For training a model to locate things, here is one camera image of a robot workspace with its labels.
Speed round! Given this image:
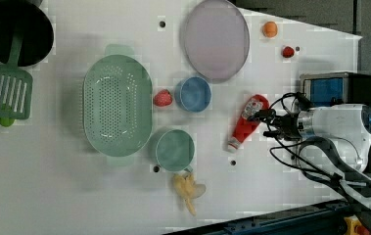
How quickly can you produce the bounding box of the yellow felt banana peel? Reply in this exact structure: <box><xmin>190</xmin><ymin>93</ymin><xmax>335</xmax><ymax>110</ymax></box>
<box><xmin>173</xmin><ymin>173</ymin><xmax>207</xmax><ymax>216</ymax></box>

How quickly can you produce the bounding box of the red felt ketchup bottle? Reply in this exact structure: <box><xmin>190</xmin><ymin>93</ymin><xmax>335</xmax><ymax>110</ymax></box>
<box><xmin>227</xmin><ymin>94</ymin><xmax>269</xmax><ymax>153</ymax></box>

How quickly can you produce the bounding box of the orange toy fruit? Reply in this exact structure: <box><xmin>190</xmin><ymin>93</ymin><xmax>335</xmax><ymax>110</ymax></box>
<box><xmin>262</xmin><ymin>22</ymin><xmax>278</xmax><ymax>38</ymax></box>

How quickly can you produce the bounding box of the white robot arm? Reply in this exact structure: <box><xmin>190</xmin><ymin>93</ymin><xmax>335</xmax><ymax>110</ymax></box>
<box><xmin>246</xmin><ymin>104</ymin><xmax>371</xmax><ymax>215</ymax></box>

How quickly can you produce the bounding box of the small red toy berry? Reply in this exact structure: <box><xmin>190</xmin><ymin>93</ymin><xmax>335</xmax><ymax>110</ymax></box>
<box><xmin>282</xmin><ymin>46</ymin><xmax>295</xmax><ymax>58</ymax></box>

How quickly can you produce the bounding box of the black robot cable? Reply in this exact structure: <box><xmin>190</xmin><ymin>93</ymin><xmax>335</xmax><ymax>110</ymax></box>
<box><xmin>268</xmin><ymin>92</ymin><xmax>371</xmax><ymax>197</ymax></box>

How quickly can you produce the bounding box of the lilac round plate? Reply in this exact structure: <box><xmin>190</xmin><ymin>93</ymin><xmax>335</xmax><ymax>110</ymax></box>
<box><xmin>183</xmin><ymin>0</ymin><xmax>250</xmax><ymax>80</ymax></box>

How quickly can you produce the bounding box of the black pan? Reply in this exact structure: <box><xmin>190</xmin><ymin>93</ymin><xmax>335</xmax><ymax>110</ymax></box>
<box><xmin>0</xmin><ymin>0</ymin><xmax>54</xmax><ymax>67</ymax></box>

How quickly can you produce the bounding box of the green slotted spatula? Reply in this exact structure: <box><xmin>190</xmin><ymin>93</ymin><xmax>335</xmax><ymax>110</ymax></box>
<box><xmin>0</xmin><ymin>29</ymin><xmax>33</xmax><ymax>119</ymax></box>

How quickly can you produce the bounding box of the red felt strawberry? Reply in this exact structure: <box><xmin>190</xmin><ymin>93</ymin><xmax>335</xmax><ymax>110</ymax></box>
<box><xmin>153</xmin><ymin>89</ymin><xmax>173</xmax><ymax>107</ymax></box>

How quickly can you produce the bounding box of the green toy lime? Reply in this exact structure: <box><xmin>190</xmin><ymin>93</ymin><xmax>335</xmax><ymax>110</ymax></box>
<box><xmin>0</xmin><ymin>117</ymin><xmax>15</xmax><ymax>127</ymax></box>

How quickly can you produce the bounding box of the green cup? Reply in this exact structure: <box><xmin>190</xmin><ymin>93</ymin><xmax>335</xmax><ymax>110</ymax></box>
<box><xmin>153</xmin><ymin>129</ymin><xmax>195</xmax><ymax>172</ymax></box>

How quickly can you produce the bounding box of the silver toy oven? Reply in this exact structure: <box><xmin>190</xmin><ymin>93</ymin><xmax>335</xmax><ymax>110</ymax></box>
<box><xmin>298</xmin><ymin>71</ymin><xmax>371</xmax><ymax>172</ymax></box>

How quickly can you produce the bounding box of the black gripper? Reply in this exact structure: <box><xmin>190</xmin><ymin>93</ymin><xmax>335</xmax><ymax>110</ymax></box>
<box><xmin>249</xmin><ymin>109</ymin><xmax>301</xmax><ymax>141</ymax></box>

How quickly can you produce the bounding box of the green perforated colander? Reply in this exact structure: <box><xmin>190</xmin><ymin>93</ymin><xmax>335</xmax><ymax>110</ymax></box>
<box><xmin>82</xmin><ymin>44</ymin><xmax>153</xmax><ymax>166</ymax></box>

